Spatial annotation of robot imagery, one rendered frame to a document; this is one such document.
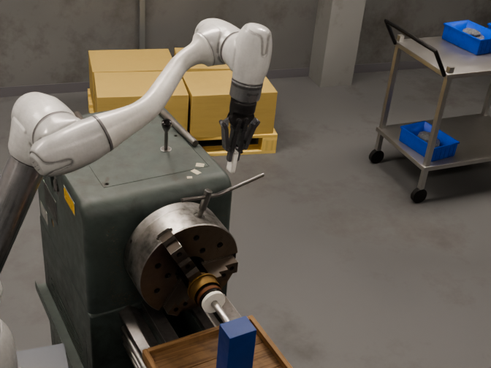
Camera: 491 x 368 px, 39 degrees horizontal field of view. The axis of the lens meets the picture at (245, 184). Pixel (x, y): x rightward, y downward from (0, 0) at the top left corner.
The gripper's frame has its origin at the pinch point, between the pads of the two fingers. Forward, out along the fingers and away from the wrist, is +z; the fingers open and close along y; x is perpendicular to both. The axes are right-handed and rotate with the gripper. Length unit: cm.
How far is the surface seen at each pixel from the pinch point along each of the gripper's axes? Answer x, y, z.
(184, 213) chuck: -7.8, -17.8, 11.3
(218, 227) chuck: -14.2, -9.8, 13.2
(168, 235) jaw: -12.9, -24.6, 14.4
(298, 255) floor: 93, 115, 121
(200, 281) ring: -24.1, -18.6, 23.3
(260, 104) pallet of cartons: 203, 145, 80
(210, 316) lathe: -13.6, -6.0, 47.7
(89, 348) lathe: 3, -38, 67
